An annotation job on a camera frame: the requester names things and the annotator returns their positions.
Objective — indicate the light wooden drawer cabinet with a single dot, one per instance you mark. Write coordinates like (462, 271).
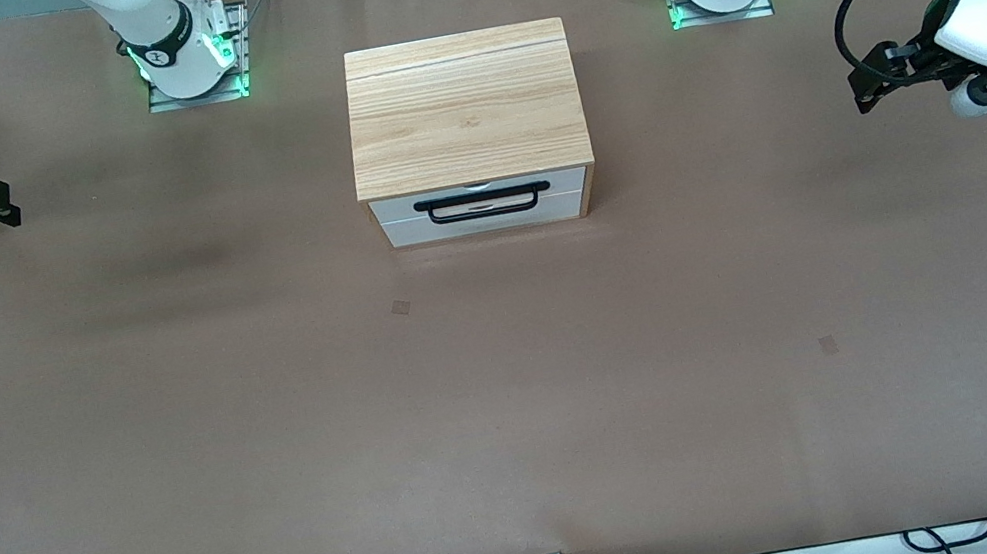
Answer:
(464, 109)

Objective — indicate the small brown tape patch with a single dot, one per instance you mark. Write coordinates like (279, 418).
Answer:
(400, 308)

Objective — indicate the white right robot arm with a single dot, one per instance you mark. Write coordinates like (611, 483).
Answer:
(161, 31)

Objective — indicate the white drawer front panel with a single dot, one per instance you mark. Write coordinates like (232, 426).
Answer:
(405, 235)

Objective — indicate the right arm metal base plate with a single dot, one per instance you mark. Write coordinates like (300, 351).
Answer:
(236, 53)

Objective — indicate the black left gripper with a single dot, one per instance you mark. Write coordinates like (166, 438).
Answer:
(921, 61)

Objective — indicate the white-fronted wooden drawer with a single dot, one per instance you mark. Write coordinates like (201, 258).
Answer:
(385, 211)

